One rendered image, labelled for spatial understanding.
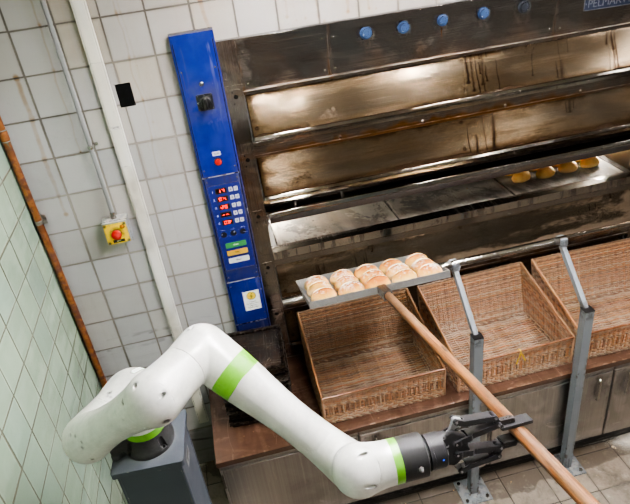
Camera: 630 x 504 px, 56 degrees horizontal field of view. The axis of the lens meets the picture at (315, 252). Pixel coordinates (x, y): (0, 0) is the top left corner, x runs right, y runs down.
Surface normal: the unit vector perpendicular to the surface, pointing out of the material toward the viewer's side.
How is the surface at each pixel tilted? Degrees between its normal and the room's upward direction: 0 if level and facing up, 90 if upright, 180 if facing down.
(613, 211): 70
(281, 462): 90
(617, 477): 0
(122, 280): 90
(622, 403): 90
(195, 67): 90
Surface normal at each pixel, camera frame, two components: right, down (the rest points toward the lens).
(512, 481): -0.11, -0.85
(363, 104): 0.16, 0.16
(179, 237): 0.22, 0.48
